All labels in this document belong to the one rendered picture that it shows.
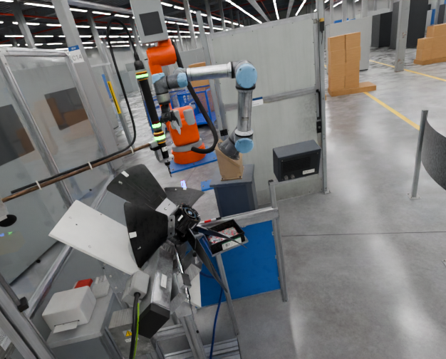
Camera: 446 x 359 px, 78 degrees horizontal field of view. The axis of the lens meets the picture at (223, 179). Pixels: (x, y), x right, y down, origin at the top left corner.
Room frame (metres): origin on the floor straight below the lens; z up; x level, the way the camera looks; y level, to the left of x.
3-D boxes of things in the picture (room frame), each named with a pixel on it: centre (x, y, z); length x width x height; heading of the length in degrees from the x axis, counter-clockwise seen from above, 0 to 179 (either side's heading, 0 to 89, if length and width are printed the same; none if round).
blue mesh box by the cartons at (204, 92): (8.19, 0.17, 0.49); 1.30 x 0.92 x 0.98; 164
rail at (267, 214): (1.51, 0.14, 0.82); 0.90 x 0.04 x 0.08; 92
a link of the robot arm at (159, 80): (1.67, 0.24, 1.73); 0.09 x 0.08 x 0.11; 86
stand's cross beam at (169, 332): (1.01, 0.44, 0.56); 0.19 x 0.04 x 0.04; 92
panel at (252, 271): (1.51, 0.14, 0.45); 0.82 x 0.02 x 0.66; 92
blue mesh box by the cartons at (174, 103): (8.43, 1.16, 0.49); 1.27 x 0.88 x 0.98; 164
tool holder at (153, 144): (1.14, 0.23, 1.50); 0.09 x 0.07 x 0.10; 127
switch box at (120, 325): (0.91, 0.55, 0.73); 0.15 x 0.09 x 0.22; 92
